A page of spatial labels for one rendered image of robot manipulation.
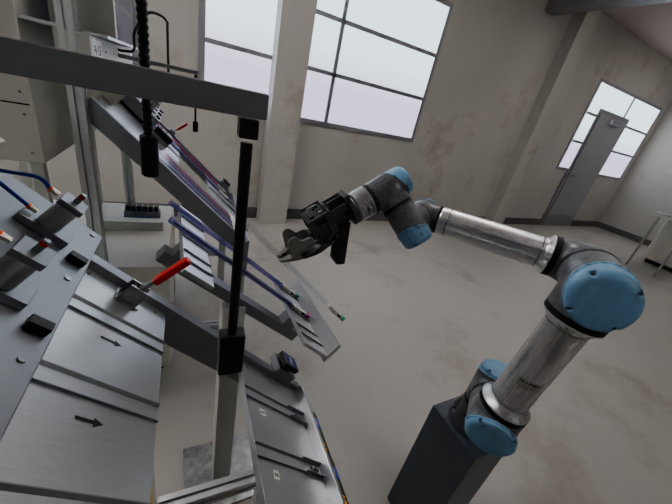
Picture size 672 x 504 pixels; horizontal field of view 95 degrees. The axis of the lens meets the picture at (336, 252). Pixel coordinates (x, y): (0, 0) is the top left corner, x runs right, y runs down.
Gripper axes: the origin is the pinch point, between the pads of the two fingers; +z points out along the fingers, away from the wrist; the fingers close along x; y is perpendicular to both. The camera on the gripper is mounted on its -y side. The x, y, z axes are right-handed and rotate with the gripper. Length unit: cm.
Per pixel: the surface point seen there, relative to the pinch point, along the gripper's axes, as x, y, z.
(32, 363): 37, 29, 19
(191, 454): -20, -71, 72
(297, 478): 35.7, -15.1, 17.1
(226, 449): -8, -63, 53
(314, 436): 26.9, -23.9, 14.0
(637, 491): 59, -180, -84
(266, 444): 31.7, -7.9, 18.0
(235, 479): 9, -52, 46
